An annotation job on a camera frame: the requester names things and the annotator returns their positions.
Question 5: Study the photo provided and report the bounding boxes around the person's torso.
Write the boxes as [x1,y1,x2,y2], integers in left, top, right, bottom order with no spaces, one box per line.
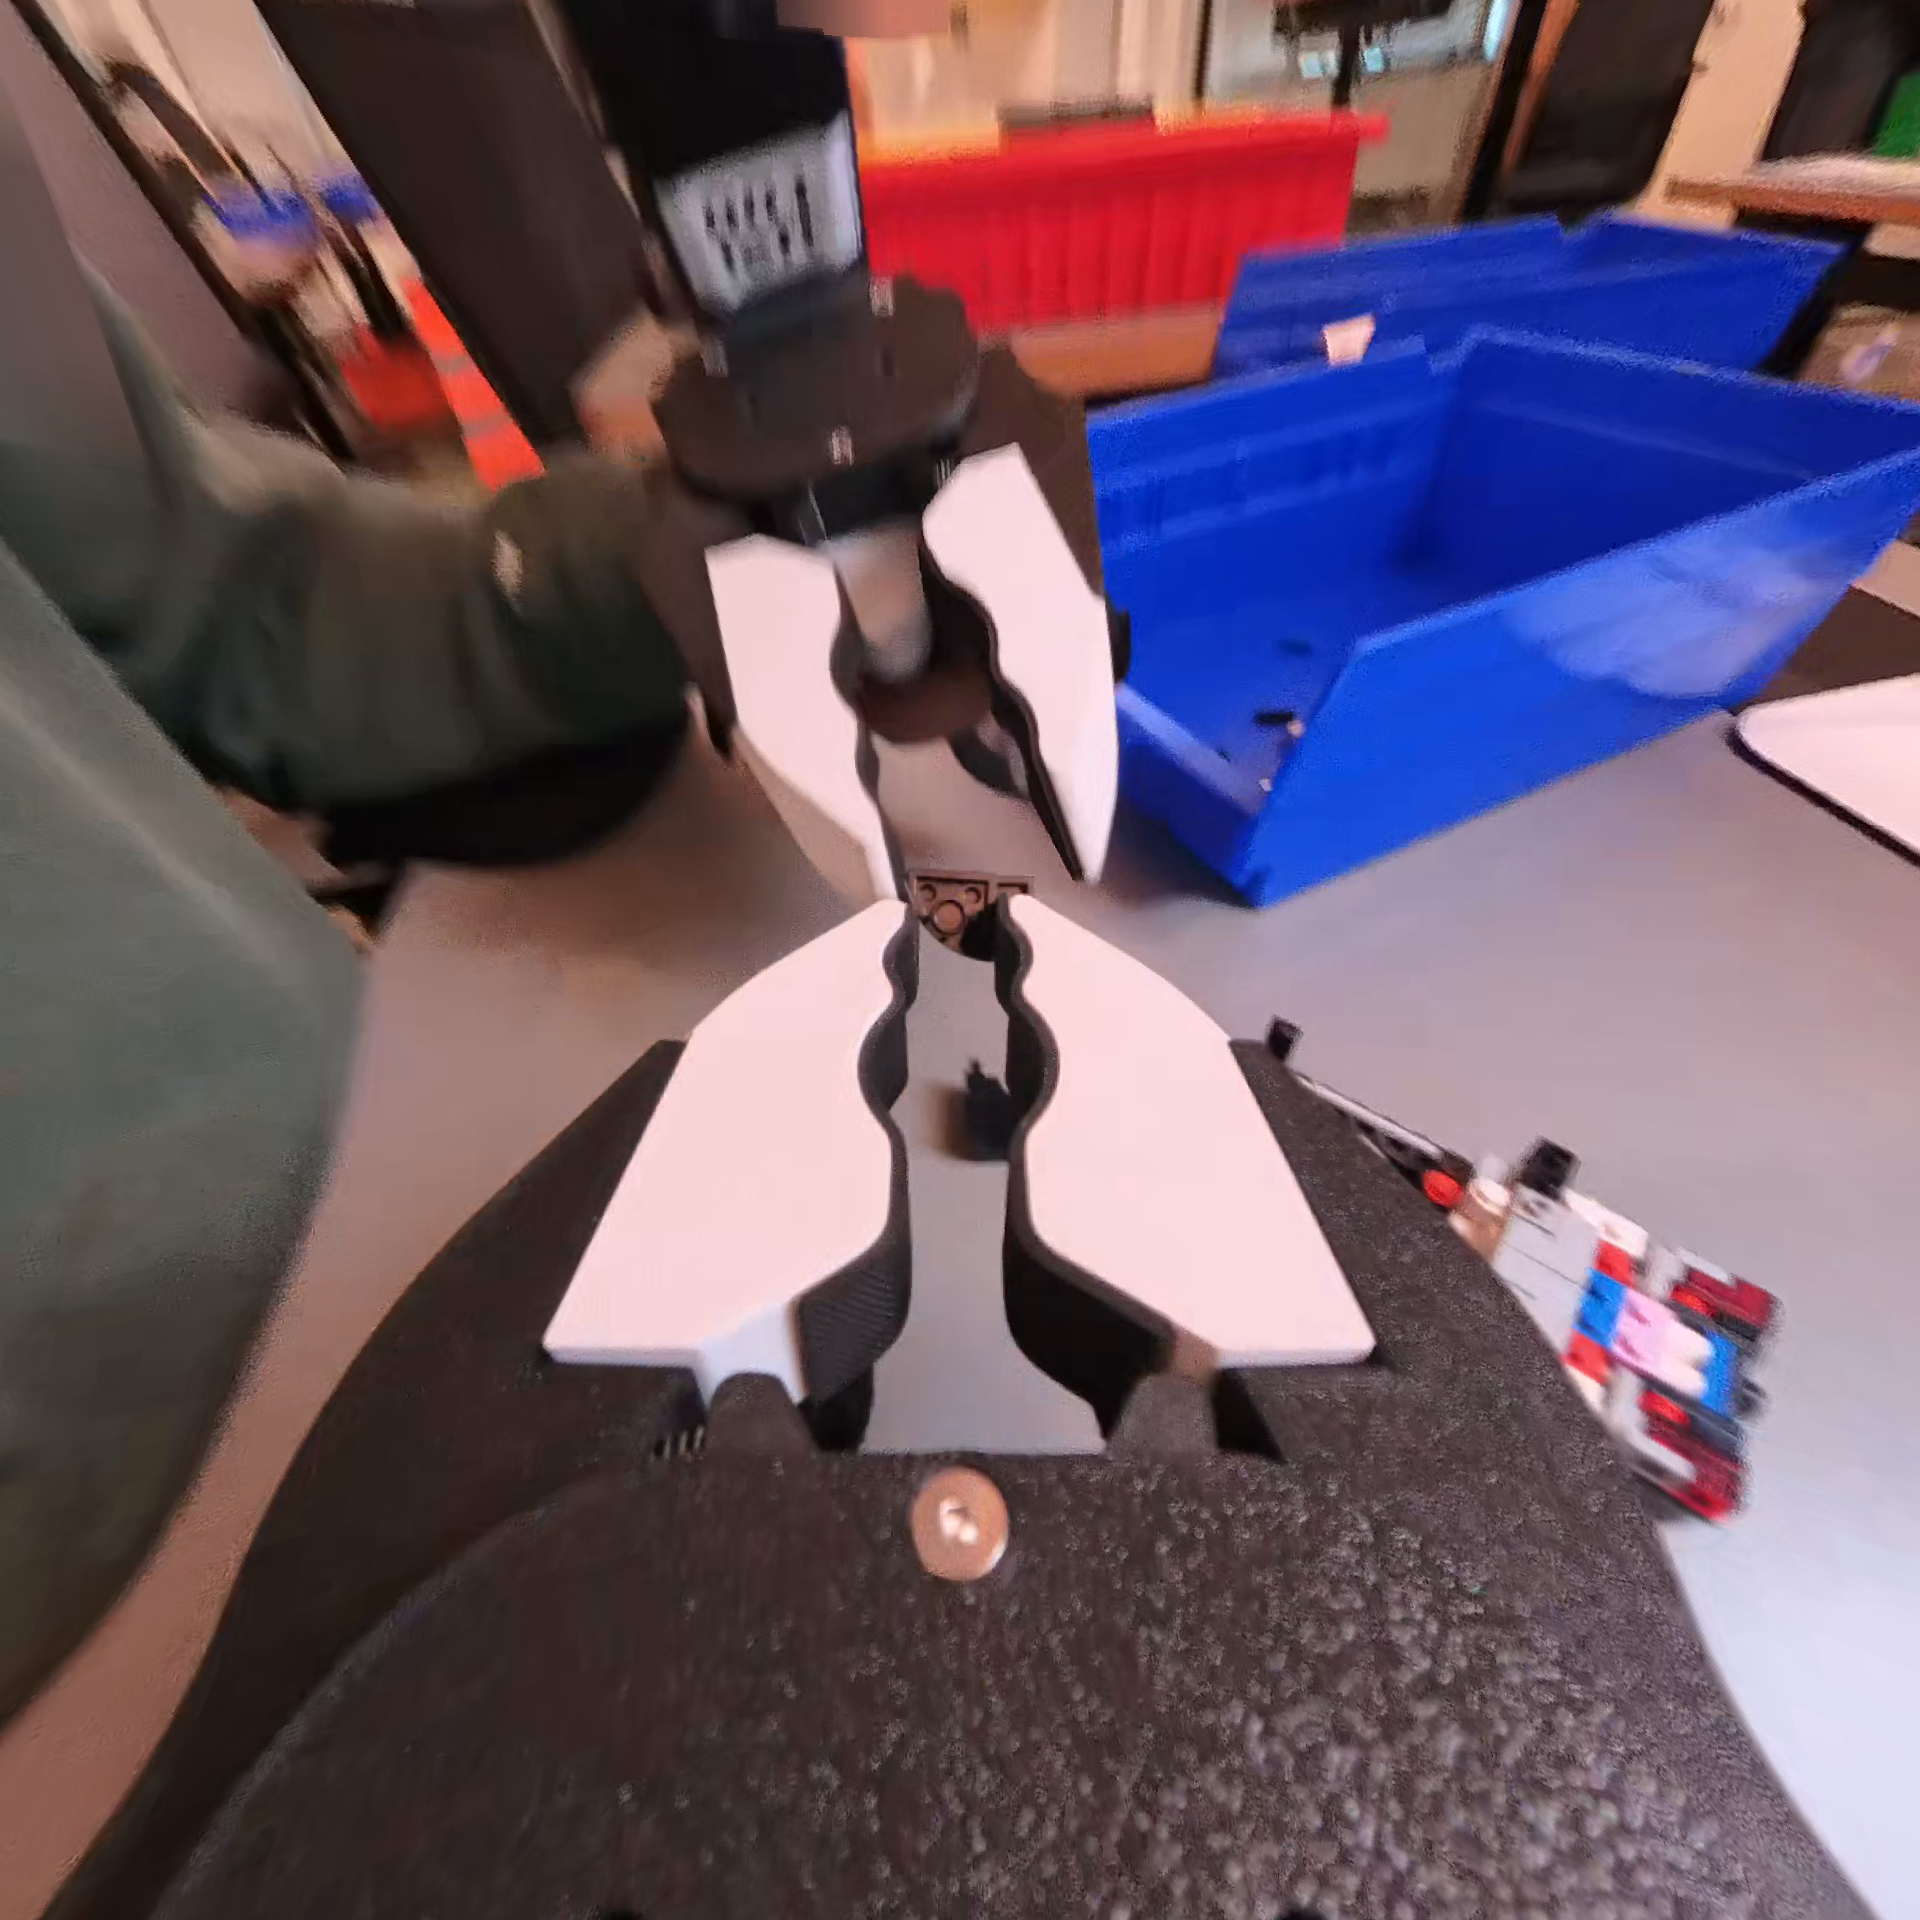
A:
[0,556,377,1728]

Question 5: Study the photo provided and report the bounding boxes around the wooden background desk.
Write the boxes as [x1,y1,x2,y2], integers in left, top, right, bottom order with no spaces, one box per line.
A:
[1665,151,1920,237]

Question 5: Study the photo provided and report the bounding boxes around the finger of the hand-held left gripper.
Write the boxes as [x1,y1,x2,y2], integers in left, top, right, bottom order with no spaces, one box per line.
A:
[924,451,1124,888]
[706,532,906,903]

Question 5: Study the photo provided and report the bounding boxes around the large blue plastic bin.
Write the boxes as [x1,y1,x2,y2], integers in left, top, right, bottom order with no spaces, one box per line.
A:
[1085,324,1920,908]

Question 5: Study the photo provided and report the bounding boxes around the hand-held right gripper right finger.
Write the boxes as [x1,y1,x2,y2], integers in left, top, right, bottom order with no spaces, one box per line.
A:
[1000,900,1376,1449]

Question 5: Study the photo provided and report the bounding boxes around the white book stand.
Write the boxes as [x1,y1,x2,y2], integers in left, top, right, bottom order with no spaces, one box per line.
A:
[1732,666,1920,873]

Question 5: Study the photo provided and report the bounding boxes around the brick car model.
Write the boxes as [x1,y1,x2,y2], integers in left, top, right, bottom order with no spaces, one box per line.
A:
[1260,1020,1781,1525]

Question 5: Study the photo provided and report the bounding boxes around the red plastic bin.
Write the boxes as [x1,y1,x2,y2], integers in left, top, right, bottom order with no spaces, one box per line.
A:
[864,107,1387,332]

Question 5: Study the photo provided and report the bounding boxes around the small dark grey brick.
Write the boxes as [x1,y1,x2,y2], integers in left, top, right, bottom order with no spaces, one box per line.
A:
[909,871,1027,948]

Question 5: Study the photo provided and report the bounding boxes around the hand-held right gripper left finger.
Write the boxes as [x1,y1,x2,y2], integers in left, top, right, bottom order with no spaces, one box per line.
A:
[545,910,917,1406]

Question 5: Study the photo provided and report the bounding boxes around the wooden background table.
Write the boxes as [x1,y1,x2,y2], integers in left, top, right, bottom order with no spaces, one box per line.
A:
[1006,301,1231,403]

